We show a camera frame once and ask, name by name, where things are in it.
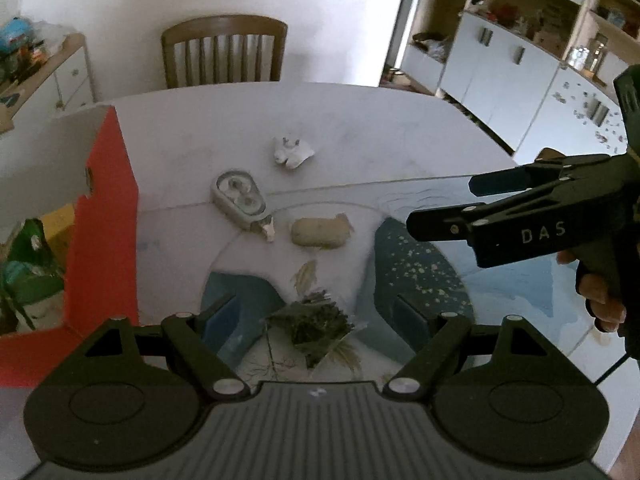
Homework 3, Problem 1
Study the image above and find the green white cat pouch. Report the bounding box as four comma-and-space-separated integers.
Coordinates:
1, 219, 64, 332

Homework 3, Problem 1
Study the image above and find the dark green leaf packet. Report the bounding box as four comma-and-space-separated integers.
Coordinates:
266, 289, 358, 370

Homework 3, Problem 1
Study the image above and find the grey correction tape dispenser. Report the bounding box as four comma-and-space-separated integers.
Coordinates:
210, 169, 274, 240

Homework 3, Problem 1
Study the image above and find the beige oval soap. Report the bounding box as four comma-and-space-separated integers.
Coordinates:
291, 214, 354, 249

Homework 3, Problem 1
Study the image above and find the red and white cardboard box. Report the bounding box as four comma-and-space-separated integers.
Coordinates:
1, 106, 139, 388

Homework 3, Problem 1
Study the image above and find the yellow small box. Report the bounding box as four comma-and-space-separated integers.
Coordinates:
40, 204, 75, 269

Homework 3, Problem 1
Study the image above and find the right hand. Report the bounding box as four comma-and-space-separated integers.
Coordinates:
575, 262, 627, 333

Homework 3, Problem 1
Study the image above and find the crumpled white tissue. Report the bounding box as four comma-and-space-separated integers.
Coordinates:
273, 136, 314, 170

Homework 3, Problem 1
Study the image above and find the white wooden sideboard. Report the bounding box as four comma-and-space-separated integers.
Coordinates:
1, 32, 96, 133

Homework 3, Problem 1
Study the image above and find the blue globe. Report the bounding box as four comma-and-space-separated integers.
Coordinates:
0, 18, 34, 50

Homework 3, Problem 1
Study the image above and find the brown wooden chair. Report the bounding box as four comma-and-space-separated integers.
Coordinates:
160, 14, 288, 89

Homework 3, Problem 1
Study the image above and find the white wall cabinet unit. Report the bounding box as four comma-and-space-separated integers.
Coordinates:
387, 0, 639, 164

